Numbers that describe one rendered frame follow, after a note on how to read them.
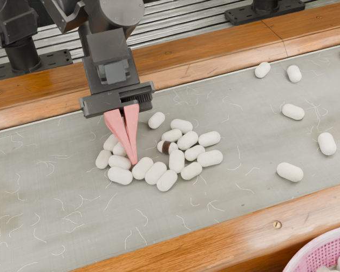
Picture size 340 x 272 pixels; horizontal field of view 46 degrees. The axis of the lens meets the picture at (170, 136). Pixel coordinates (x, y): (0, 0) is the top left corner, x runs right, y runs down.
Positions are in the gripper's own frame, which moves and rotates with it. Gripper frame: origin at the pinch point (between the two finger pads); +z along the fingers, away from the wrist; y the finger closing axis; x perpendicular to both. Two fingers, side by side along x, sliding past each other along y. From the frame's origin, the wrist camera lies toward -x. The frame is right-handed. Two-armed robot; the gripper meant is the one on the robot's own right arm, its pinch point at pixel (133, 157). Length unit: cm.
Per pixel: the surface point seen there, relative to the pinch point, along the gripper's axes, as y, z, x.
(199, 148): 9.2, 1.2, -0.5
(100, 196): -5.5, 3.9, -0.7
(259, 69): 25.3, -9.8, 8.6
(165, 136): 5.5, -1.9, 2.2
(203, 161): 8.9, 3.1, -1.9
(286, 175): 18.1, 7.8, -5.3
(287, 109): 24.5, -1.1, 1.7
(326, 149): 25.2, 6.1, -4.2
